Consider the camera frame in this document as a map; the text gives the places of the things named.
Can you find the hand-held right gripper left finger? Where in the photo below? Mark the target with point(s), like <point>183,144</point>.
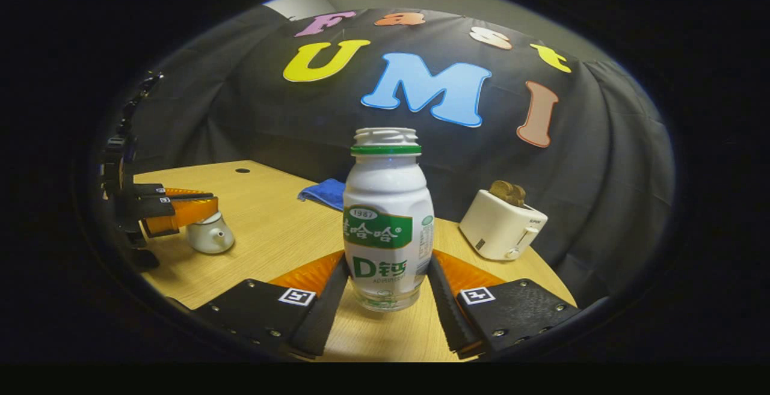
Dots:
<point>322,317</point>

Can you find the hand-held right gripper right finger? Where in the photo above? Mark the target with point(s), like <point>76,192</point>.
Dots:
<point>451,317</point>

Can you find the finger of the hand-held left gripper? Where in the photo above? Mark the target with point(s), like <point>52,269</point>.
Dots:
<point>149,190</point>
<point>155,207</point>

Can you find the white teacup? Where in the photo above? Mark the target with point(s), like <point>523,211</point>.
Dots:
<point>207,240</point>

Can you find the white water bottle green label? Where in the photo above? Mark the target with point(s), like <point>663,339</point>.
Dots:
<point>388,202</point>

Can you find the white toaster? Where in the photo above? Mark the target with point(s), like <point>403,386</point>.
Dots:
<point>499,226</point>

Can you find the blue folded towel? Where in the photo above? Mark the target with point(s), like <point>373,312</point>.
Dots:
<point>328,192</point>

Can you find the brown toast slice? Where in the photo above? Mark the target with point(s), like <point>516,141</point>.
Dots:
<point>507,193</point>

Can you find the black backdrop cloth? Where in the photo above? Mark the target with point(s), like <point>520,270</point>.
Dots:
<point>289,124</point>

